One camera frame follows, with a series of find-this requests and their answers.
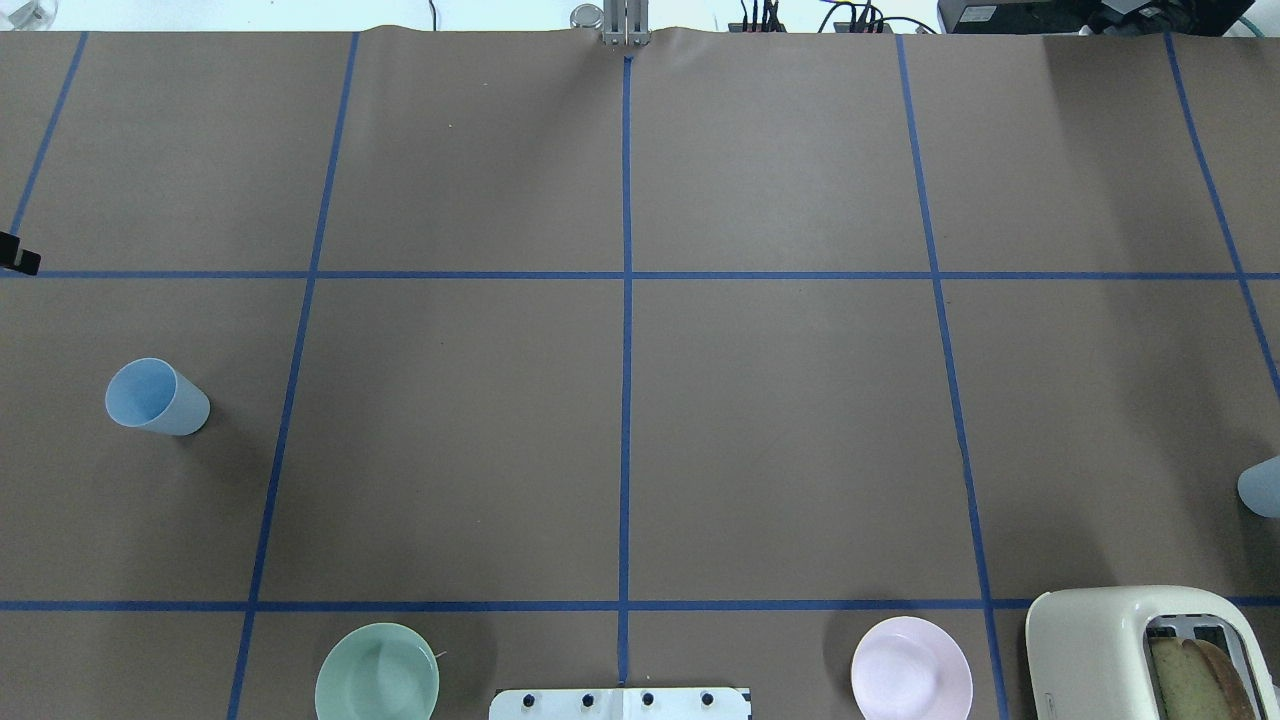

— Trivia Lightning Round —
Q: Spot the cream toaster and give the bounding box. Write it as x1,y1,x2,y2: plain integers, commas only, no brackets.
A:
1025,585,1277,719

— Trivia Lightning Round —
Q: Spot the green bowl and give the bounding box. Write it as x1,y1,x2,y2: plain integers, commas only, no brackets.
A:
314,623,442,719

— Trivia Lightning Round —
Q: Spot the aluminium frame post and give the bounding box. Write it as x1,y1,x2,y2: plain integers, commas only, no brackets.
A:
600,0,652,47

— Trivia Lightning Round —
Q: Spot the small metal tin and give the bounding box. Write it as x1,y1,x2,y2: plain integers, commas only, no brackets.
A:
570,3,605,29

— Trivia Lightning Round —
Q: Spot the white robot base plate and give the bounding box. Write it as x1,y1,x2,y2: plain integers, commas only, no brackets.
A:
488,685,753,719

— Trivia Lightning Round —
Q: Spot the light blue cup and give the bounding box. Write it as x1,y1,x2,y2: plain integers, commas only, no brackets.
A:
104,357,211,437
1236,456,1280,519

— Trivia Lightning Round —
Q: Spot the bread slice in toaster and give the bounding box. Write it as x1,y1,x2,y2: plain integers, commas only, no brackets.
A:
1149,637,1256,719

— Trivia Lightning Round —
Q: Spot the pink bowl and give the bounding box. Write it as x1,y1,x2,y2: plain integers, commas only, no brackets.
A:
849,616,974,719

